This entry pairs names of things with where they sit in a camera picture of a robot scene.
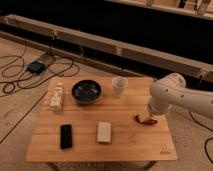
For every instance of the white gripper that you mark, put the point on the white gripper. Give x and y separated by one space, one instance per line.
145 116

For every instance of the wooden table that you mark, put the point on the wooden table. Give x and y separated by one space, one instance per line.
130 140

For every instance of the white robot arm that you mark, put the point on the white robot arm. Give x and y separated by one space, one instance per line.
171 90

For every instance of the clear plastic cup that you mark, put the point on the clear plastic cup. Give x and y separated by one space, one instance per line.
119 84

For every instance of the white sponge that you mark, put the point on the white sponge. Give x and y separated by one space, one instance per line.
104 132

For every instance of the red chili pepper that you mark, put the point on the red chili pepper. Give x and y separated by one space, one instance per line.
138 119

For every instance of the long wooden beam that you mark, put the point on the long wooden beam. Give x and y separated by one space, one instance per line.
133 52

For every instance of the dark blue bowl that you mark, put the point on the dark blue bowl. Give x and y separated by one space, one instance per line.
86 91

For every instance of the blue power adapter box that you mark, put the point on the blue power adapter box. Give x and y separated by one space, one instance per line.
36 67

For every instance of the black rectangular remote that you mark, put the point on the black rectangular remote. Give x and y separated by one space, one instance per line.
65 136

